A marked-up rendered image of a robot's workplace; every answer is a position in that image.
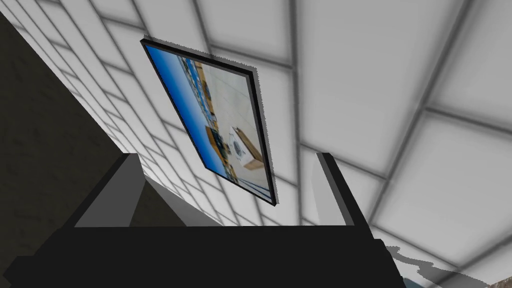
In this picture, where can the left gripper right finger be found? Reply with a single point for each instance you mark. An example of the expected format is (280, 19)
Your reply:
(334, 196)

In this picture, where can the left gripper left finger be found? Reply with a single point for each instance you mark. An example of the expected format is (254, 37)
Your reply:
(108, 196)

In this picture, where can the black framed wall picture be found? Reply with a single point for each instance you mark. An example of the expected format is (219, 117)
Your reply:
(224, 124)

